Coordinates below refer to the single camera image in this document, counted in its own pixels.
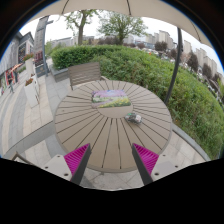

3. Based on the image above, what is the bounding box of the large white flower planter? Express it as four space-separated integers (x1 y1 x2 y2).
23 77 41 108

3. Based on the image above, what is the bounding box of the grey slatted outdoor chair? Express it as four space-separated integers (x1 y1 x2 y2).
67 61 109 92

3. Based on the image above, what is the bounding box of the thin sparse-leaved tree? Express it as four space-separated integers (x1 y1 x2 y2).
63 9 99 46

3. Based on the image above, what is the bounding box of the floral landscape print mouse pad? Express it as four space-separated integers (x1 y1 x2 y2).
91 89 132 109

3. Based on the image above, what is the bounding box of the transparent computer mouse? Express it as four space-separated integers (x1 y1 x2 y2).
124 112 143 125

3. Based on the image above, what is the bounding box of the group of apartment buildings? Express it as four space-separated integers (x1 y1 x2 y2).
133 29 221 79

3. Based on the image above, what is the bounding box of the round leafy tree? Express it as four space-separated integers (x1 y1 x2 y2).
97 11 148 46

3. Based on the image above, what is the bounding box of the small white flower planter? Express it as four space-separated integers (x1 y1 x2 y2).
22 53 37 78

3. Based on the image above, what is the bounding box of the green hedge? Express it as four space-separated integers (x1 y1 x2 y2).
50 44 224 160

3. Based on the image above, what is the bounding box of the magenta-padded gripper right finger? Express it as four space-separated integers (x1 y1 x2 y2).
130 142 185 187

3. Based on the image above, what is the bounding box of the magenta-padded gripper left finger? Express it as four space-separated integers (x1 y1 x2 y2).
42 143 92 186

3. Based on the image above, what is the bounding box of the dark curved parasol pole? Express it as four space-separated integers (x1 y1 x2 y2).
163 27 184 106

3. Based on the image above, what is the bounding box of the tall grey sign pillar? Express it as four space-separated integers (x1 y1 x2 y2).
33 15 54 76

